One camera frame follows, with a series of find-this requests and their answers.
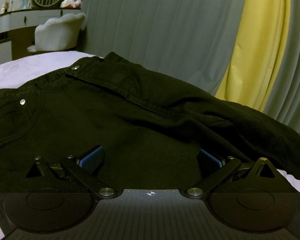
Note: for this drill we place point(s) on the cosmetic bottles on desk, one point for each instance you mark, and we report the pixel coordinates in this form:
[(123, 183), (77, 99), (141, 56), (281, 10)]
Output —
[(9, 6)]

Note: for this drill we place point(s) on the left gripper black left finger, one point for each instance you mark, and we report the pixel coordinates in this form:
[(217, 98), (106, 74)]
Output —
[(84, 168)]

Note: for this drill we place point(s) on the yellow curtain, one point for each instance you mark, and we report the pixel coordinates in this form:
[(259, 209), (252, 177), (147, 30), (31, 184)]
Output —
[(258, 53)]

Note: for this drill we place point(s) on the lavender bed cover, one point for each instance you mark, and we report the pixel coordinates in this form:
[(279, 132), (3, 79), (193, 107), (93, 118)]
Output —
[(258, 201)]

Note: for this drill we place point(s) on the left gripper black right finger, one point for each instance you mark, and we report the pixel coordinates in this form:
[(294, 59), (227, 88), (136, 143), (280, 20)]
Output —
[(213, 172)]

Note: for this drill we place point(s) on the white vanity desk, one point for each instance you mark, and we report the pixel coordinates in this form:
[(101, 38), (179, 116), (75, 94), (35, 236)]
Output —
[(17, 30)]

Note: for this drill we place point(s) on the pink plush toy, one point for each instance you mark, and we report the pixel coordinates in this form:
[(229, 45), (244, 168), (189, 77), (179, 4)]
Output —
[(77, 3)]

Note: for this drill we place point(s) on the grey-green curtain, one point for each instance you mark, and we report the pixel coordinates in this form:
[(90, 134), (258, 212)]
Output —
[(191, 40)]

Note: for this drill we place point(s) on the black pants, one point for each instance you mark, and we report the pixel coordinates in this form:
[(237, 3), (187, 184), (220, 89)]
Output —
[(150, 125)]

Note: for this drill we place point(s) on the white shell-back chair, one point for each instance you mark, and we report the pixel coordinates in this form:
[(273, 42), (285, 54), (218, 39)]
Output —
[(57, 34)]

